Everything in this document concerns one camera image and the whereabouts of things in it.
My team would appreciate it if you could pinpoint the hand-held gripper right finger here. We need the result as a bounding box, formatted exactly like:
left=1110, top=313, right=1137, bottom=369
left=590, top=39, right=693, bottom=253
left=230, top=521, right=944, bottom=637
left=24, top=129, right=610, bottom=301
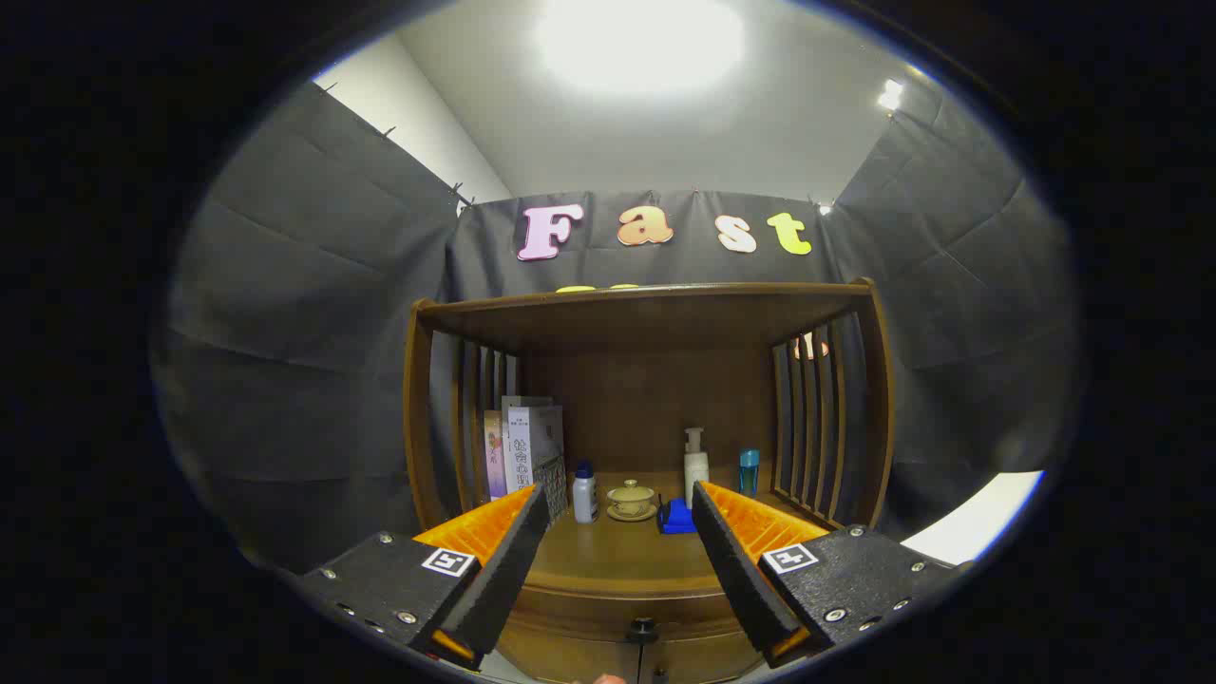
left=691, top=480, right=975, bottom=668

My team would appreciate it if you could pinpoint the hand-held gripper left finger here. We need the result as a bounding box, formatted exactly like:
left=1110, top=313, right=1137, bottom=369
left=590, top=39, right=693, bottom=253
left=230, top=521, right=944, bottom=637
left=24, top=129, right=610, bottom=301
left=296, top=483, right=552, bottom=671

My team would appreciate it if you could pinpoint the brown wooden drawer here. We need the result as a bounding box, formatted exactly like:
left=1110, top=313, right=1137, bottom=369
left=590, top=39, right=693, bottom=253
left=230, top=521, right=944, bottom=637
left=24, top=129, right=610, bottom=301
left=494, top=584, right=770, bottom=684

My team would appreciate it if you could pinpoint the brown wooden countertop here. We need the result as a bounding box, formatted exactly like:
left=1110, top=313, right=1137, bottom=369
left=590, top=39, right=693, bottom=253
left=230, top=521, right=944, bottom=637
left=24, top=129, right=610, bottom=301
left=518, top=472, right=827, bottom=598

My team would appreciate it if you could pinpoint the brown wooden cabinet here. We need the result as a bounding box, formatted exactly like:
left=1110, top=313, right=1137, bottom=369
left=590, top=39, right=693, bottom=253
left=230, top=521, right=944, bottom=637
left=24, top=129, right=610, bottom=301
left=404, top=277, right=896, bottom=684

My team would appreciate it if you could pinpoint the white pump bottle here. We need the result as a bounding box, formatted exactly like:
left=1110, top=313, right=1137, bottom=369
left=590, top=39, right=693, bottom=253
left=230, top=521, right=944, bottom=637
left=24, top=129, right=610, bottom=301
left=684, top=427, right=710, bottom=509

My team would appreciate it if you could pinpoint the white bottle with blue cap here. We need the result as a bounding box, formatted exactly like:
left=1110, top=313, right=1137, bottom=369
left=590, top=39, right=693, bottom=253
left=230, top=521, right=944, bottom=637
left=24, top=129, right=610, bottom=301
left=572, top=462, right=600, bottom=524

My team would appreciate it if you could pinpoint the purple and white book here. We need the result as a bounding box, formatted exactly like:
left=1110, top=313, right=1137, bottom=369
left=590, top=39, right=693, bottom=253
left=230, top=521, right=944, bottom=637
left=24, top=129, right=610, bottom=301
left=484, top=410, right=509, bottom=502

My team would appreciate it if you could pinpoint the large white book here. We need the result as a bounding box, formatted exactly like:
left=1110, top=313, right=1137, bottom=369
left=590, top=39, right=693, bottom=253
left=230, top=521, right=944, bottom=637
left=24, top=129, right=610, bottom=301
left=506, top=406, right=569, bottom=522

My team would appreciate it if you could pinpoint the yellow lidded teacup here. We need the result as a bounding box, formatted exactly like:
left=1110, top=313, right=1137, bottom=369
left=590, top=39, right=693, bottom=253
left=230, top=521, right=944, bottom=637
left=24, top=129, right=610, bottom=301
left=606, top=479, right=658, bottom=523

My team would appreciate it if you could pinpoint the round ceiling light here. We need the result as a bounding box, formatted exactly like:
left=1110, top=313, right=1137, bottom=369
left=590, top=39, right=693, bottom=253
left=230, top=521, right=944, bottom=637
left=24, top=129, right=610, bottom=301
left=532, top=0, right=747, bottom=96

